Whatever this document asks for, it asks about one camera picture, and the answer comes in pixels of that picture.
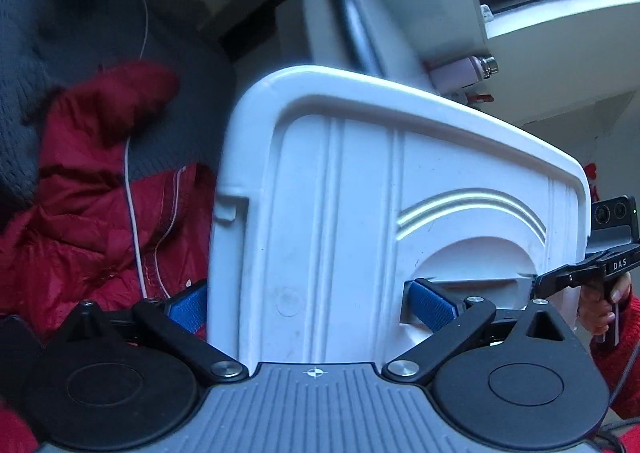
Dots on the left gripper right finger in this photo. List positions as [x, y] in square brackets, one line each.
[456, 325]

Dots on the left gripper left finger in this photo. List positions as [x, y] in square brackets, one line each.
[172, 326]

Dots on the white plastic bin lid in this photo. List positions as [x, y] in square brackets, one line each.
[335, 190]

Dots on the person's right hand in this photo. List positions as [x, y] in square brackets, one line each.
[595, 312]

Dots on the red puffy jacket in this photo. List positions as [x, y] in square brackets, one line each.
[74, 372]

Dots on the pink insulated bottle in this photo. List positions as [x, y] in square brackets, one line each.
[463, 73]

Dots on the grey fabric chair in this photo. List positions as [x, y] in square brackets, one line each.
[48, 45]

